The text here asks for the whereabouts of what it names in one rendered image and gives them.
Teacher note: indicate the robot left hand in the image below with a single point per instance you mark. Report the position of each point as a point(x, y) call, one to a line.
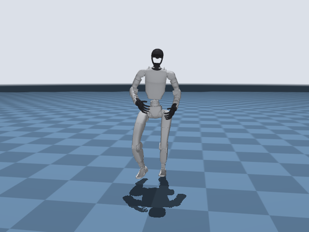
point(171, 112)

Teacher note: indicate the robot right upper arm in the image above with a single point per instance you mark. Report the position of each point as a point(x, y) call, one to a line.
point(137, 79)

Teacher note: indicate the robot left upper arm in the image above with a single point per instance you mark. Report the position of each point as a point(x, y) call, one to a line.
point(171, 76)

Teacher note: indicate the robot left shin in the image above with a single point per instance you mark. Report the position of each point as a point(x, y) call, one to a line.
point(163, 157)

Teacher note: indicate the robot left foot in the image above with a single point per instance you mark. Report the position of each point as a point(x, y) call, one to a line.
point(162, 173)

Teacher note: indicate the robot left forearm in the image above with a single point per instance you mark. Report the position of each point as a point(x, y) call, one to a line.
point(177, 98)

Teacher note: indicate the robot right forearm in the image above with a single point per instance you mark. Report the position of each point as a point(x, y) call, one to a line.
point(133, 95)

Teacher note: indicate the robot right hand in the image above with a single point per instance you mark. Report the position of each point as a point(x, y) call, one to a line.
point(141, 105)

